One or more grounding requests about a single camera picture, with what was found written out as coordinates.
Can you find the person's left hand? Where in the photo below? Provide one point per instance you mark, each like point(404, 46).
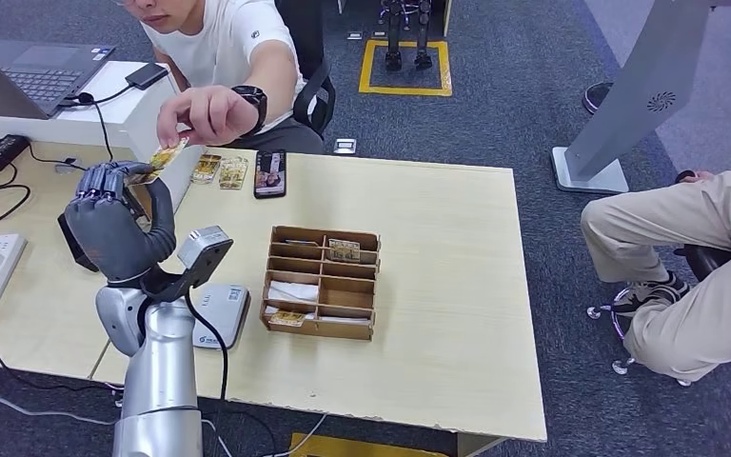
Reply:
point(208, 117)

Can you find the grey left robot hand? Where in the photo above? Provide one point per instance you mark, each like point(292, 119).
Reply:
point(110, 233)

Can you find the person's hand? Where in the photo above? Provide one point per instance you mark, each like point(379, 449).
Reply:
point(698, 177)

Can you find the wooden compartment organizer box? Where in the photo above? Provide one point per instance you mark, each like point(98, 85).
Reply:
point(346, 293)

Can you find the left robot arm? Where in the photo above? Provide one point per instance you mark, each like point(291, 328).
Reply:
point(160, 366)

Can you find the person's left forearm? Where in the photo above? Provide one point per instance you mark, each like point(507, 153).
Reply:
point(274, 72)

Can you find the person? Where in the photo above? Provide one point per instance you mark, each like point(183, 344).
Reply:
point(687, 214)
point(227, 31)

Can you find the grey flat card reader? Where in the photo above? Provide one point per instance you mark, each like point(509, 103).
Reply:
point(227, 315)

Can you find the dark thin card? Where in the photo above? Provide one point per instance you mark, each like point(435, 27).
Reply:
point(302, 242)

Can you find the white card stack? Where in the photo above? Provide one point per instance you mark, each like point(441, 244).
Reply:
point(346, 320)

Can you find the black desktop terminal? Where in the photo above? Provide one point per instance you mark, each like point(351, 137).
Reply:
point(87, 265)

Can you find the brown cardboard piece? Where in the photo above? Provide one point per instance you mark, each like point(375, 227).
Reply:
point(140, 200)

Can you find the black wristwatch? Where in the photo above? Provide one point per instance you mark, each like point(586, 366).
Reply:
point(257, 104)

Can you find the black external drive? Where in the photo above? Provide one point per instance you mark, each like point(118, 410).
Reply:
point(146, 75)

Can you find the white riser box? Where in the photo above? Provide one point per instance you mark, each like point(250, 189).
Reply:
point(132, 126)

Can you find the black chair with chrome base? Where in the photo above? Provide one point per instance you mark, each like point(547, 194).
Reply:
point(706, 258)

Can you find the black smartphone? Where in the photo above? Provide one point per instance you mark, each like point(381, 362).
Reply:
point(269, 173)

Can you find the black office chair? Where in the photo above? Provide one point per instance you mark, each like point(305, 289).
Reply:
point(315, 94)

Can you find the grey kiosk stand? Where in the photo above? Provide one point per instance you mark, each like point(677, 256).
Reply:
point(643, 75)

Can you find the black shoe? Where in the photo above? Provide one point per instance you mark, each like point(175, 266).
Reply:
point(595, 98)

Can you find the black power adapter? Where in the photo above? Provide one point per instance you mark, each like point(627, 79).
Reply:
point(3, 154)

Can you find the small table foot caster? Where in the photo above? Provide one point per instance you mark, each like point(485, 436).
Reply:
point(116, 394)

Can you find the grey laptop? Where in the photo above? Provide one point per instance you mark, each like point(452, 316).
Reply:
point(44, 75)

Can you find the white folded paper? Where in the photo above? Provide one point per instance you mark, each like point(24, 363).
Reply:
point(293, 292)

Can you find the standing humanoid robot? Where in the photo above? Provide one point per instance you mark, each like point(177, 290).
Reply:
point(393, 57)

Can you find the yellow floor tape square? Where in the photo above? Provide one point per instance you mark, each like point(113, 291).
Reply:
point(403, 91)

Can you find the yellow floor mat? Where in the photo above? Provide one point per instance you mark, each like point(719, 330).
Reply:
point(353, 449)

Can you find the pale table leg panel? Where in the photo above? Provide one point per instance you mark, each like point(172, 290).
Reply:
point(476, 446)

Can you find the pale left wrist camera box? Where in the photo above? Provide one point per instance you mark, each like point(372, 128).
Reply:
point(205, 243)

